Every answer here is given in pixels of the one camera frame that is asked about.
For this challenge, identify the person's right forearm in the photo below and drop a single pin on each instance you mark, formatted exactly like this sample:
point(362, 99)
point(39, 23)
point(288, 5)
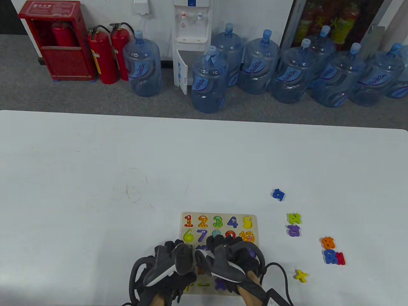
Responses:
point(247, 296)

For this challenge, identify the red fire extinguisher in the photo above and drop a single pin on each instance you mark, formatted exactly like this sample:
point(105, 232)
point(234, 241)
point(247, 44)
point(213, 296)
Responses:
point(63, 35)
point(103, 60)
point(118, 47)

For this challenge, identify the row of blue water jugs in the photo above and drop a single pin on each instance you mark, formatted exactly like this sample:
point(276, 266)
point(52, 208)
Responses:
point(259, 67)

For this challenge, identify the black wrist module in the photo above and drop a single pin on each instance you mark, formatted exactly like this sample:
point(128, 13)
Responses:
point(274, 298)

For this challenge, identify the small blue math block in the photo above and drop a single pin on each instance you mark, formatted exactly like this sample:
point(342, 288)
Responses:
point(278, 194)

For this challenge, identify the person's right hand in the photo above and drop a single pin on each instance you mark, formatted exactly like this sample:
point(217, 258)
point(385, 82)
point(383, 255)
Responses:
point(216, 243)

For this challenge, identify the purple math block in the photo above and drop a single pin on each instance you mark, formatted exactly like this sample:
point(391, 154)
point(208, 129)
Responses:
point(293, 230)

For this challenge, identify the person's left forearm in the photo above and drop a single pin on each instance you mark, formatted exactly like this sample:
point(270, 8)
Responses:
point(157, 301)

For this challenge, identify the green math block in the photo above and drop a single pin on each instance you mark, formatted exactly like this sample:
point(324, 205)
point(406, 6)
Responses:
point(293, 218)

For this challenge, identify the person's left hand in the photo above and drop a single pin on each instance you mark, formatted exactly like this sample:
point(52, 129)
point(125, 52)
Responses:
point(185, 282)

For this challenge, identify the red math block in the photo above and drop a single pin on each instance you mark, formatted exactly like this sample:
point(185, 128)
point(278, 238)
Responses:
point(341, 258)

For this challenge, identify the wooden math block puzzle board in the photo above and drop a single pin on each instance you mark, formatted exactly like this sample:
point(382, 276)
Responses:
point(194, 228)

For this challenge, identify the large blue math block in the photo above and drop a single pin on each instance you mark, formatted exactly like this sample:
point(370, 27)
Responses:
point(330, 257)

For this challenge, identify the white water dispenser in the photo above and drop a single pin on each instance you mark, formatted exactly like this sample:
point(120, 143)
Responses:
point(191, 19)

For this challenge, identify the yellow cross math block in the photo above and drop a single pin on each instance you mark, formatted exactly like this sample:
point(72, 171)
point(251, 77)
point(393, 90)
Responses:
point(301, 275)

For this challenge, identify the orange math block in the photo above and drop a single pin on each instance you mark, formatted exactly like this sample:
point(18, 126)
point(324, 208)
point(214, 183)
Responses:
point(328, 243)

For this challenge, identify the red fire extinguisher cabinet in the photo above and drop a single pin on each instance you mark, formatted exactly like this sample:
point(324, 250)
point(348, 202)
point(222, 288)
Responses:
point(63, 60)

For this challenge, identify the white wall box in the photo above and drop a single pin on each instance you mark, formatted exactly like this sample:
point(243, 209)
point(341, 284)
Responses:
point(141, 6)

